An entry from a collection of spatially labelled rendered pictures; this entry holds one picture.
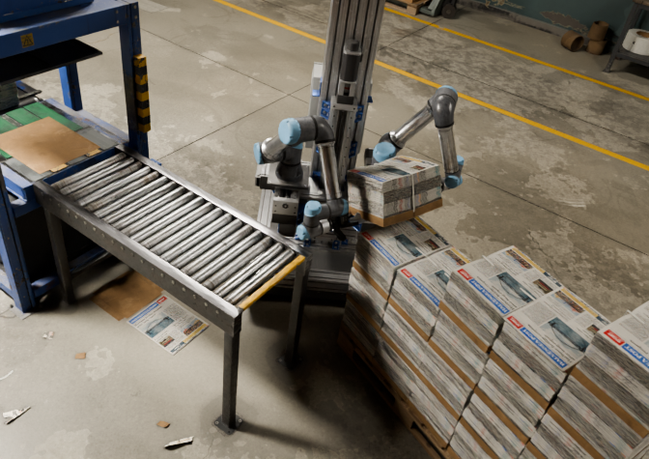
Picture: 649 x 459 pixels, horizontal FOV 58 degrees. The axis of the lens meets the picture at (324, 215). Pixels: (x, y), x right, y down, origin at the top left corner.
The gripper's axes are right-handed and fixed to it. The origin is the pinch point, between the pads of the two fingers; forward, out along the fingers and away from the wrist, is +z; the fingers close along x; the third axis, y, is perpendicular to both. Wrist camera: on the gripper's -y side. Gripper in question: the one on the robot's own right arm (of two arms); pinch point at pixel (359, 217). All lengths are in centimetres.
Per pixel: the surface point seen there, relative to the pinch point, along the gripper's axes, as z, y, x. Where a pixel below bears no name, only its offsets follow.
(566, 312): 18, -17, -106
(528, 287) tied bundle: 16, -11, -90
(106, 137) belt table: -85, 42, 119
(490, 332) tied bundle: -6, -23, -89
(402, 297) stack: -5.6, -28.3, -36.9
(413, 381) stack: -6, -72, -43
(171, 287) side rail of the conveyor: -97, -8, 10
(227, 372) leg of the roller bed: -85, -48, -8
